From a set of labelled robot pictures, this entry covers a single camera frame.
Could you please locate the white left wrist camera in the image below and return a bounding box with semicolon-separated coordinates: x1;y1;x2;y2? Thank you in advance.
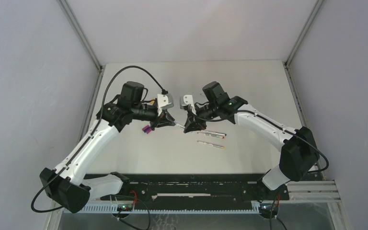
156;93;174;116

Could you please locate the left controller board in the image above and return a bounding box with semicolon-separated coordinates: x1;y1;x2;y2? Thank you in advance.
117;204;134;212

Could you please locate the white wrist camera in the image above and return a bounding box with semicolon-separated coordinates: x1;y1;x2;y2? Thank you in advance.
156;93;174;116
180;94;196;115

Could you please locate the white red marker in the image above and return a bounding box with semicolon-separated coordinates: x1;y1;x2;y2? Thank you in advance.
197;132;225;139

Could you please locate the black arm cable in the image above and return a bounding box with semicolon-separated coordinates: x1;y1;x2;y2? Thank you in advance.
31;66;169;213
192;101;330;174

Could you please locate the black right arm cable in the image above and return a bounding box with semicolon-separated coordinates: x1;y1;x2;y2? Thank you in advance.
192;101;330;174

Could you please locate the white yellow marker pen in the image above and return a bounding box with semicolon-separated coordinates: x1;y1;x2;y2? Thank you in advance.
197;140;225;149

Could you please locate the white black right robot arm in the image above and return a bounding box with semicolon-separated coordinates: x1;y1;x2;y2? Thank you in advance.
180;81;322;199

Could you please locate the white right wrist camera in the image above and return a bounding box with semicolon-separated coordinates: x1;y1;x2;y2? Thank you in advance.
180;94;196;115

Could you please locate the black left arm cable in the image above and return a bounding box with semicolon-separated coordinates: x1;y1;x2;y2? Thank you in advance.
31;66;169;213

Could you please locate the controller board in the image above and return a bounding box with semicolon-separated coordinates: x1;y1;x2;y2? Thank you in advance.
117;204;134;212
259;205;278;212

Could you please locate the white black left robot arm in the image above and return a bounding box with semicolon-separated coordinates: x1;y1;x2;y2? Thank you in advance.
39;81;174;213

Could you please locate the white cable duct strip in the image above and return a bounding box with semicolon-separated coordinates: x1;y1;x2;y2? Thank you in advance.
76;203;261;215

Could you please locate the aluminium frame rail right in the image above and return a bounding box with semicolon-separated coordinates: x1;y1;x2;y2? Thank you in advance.
283;0;326;126

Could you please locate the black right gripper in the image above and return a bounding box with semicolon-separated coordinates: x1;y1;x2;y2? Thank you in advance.
185;102;219;130

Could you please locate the aluminium frame rail left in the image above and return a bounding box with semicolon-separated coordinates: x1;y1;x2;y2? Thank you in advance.
57;0;103;137

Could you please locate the aluminium frame rail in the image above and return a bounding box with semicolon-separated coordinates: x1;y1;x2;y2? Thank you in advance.
283;0;326;126
57;0;103;137

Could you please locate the right controller board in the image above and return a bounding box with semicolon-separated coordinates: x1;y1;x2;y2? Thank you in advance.
259;205;278;212

